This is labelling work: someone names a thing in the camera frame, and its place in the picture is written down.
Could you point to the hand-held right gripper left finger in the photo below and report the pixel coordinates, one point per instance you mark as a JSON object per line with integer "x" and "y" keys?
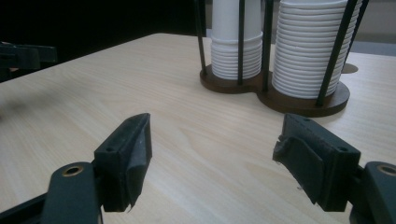
{"x": 118, "y": 161}

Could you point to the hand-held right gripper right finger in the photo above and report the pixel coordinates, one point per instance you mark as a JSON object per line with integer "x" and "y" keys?
{"x": 323, "y": 161}

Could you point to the dark wooden cup holder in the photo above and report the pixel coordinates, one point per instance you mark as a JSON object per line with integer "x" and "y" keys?
{"x": 295, "y": 107}

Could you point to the stack of white paper cups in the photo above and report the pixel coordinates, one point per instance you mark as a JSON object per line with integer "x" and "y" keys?
{"x": 305, "y": 53}
{"x": 227, "y": 56}

